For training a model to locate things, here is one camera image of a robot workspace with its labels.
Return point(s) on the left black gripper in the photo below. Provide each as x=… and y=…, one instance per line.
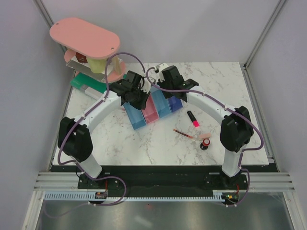
x=140, y=106

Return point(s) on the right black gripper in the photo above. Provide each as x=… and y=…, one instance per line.
x=167, y=95

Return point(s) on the light blue drawer bin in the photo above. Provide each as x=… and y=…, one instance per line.
x=135, y=116

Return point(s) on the pink drawer bin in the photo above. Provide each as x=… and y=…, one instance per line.
x=150, y=113

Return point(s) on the purple drawer bin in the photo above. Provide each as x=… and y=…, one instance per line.
x=175, y=104

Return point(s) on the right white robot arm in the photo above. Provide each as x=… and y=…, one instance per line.
x=236, y=130

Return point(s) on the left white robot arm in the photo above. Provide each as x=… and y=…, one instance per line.
x=75, y=133

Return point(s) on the white silver box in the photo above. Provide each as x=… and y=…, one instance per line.
x=111, y=73

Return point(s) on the cream yellow cylinder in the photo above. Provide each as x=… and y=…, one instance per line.
x=97, y=65

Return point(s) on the white eraser box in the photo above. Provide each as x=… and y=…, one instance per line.
x=93, y=93

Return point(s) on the pink cap black highlighter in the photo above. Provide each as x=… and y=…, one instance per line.
x=193, y=119

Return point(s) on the red pen right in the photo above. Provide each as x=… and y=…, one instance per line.
x=184, y=134

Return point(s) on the dark red card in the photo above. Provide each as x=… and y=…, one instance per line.
x=81, y=58

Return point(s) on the pink eraser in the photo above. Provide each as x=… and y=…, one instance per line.
x=205, y=136

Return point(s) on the red black round stamp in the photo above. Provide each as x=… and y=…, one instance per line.
x=205, y=144

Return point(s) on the pink tiered shelf stand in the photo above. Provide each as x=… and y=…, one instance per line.
x=88, y=39

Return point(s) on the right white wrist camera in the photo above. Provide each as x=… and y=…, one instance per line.
x=160, y=67

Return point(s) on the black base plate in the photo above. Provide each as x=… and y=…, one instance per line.
x=164, y=180

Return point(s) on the light blue cable duct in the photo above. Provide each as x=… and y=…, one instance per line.
x=103, y=196

